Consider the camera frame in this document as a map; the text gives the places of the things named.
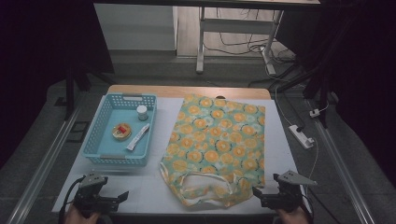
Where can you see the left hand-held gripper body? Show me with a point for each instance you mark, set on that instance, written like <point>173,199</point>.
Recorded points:
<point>90,193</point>

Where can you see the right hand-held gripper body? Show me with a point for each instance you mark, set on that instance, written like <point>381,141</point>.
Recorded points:
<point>288,194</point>

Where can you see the blue plastic basket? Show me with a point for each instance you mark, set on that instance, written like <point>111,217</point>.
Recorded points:
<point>102,146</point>

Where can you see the white tube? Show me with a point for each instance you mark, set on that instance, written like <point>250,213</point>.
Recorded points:
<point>138,137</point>

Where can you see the round tin with red label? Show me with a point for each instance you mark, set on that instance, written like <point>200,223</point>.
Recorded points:
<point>122,131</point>

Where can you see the lemon print fabric bag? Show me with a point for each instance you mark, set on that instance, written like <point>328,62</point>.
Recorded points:
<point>214,140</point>

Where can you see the small white jar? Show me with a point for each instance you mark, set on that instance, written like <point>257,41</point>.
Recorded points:
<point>142,112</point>

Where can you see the person's right hand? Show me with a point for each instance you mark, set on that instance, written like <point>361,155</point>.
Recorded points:
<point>292,217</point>

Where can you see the person's left hand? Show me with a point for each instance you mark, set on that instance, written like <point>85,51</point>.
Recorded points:
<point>77,217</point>

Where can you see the white table mat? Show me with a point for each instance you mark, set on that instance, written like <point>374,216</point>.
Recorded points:
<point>146,189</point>

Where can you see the white power strip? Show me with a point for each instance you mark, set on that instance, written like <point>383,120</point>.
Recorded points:
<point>300,136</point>

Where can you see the black floor plate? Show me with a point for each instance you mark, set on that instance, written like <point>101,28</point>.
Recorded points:
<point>77,131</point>

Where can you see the small white adapter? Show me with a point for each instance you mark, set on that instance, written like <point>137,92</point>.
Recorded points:
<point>314,113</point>

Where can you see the black stand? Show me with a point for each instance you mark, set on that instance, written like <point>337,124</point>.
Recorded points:
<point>320,93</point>
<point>70,93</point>

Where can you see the white partition panel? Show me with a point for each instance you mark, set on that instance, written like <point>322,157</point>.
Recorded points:
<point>134,28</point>

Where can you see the metal floor rail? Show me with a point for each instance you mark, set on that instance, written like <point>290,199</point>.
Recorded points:
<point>43,168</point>
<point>342,168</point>

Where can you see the white desk frame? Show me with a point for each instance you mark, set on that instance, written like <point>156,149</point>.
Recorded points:
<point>236,25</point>

